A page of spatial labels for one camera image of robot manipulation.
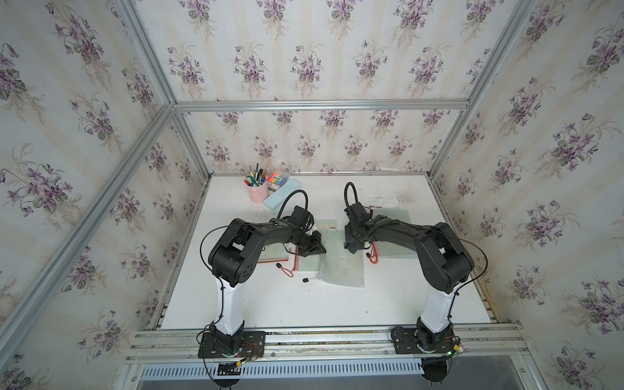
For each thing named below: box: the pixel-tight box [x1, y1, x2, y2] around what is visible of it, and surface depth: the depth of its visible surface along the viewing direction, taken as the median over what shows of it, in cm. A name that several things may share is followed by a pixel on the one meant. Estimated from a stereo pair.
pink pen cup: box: [243, 175, 270, 204], surface depth 106 cm
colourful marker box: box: [266, 171, 291, 191], surface depth 120 cm
